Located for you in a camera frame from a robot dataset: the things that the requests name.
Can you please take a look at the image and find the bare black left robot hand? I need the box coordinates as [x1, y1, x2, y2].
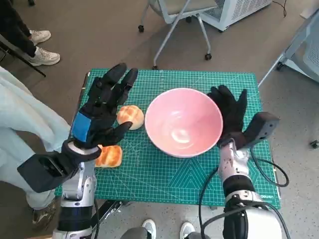
[71, 63, 139, 150]

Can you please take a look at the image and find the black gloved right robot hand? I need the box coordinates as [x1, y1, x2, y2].
[206, 85, 249, 140]

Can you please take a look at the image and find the round toy bread bun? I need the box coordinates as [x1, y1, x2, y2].
[117, 105, 145, 130]

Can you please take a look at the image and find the pink bowl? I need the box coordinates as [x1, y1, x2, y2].
[144, 87, 224, 159]

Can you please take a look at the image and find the rectangular toy bread loaf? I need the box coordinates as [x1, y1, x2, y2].
[94, 144, 123, 168]

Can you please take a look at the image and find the black stand leg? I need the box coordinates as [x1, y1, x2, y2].
[0, 34, 47, 77]

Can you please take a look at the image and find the person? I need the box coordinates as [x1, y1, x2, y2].
[0, 66, 73, 225]
[0, 0, 61, 67]

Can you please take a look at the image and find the green cutting mat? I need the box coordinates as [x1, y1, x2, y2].
[55, 68, 282, 207]

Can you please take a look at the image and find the white perforated cabinet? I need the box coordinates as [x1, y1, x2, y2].
[199, 0, 272, 32]

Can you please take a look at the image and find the grey wheeled office chair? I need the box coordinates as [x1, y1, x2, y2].
[138, 0, 220, 70]

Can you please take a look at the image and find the white sneaker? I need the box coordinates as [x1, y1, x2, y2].
[141, 219, 157, 239]
[179, 221, 195, 236]

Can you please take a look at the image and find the grey leg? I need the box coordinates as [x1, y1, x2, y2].
[122, 226, 150, 239]
[186, 231, 207, 239]

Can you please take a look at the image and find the white paper sheet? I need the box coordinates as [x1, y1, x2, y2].
[300, 7, 319, 19]

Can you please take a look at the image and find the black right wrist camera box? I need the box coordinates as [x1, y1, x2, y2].
[243, 112, 280, 150]

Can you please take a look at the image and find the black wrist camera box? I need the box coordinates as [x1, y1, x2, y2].
[16, 152, 75, 194]
[243, 112, 280, 150]

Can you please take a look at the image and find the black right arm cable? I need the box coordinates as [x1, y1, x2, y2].
[198, 168, 220, 239]

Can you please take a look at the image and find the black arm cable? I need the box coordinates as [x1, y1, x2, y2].
[198, 168, 220, 239]
[93, 199, 101, 239]

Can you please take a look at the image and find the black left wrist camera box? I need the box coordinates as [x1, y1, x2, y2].
[16, 152, 75, 194]

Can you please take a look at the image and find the black metal table rail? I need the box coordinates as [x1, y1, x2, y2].
[96, 200, 133, 222]

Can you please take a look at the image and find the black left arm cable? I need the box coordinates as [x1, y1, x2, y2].
[93, 199, 101, 239]

